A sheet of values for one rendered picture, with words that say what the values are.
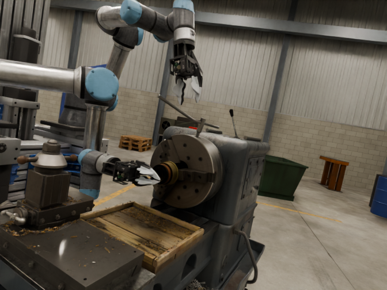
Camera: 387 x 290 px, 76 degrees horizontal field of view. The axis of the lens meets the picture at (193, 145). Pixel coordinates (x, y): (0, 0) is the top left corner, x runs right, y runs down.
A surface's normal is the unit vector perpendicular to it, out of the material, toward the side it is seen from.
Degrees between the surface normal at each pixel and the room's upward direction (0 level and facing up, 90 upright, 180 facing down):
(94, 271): 0
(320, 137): 90
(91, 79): 89
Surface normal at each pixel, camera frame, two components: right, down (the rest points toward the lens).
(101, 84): 0.54, 0.16
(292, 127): -0.18, 0.05
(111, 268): 0.18, -0.98
